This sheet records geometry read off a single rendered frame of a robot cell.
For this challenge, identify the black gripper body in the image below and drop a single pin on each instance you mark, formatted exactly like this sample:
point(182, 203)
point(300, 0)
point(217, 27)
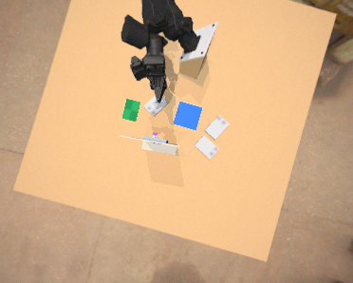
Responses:
point(155, 59)

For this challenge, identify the blue flat square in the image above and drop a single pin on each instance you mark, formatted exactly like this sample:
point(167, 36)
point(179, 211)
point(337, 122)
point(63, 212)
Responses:
point(187, 115)

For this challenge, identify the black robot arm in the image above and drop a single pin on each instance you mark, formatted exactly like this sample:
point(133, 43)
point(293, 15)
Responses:
point(158, 16)

